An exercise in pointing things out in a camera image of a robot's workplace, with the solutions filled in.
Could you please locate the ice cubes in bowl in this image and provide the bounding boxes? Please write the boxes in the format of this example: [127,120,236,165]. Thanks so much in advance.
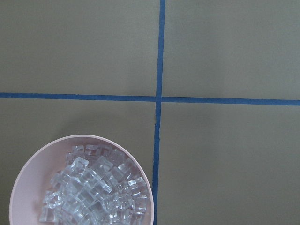
[39,144,150,225]

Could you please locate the pink bowl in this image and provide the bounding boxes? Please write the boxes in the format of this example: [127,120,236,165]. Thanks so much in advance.
[9,135,155,225]

